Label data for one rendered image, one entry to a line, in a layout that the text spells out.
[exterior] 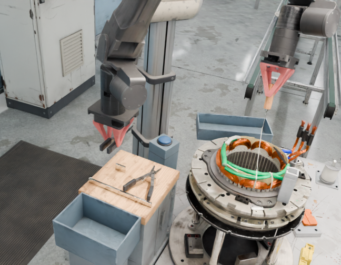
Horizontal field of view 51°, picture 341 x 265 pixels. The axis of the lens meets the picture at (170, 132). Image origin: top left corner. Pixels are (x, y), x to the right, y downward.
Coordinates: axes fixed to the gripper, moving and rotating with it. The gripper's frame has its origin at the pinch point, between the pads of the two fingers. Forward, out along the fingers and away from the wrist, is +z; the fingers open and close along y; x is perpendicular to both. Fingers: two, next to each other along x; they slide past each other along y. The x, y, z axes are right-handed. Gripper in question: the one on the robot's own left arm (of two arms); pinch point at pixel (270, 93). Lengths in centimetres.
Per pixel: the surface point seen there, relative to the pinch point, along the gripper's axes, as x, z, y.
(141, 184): 22.2, 30.0, -12.3
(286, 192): -10.1, 21.8, 0.7
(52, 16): 210, -7, 105
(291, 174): -10.4, 16.5, -1.3
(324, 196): -13, 37, 61
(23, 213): 139, 110, 46
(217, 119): 25.1, 15.7, 31.6
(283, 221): -11.6, 29.1, 1.3
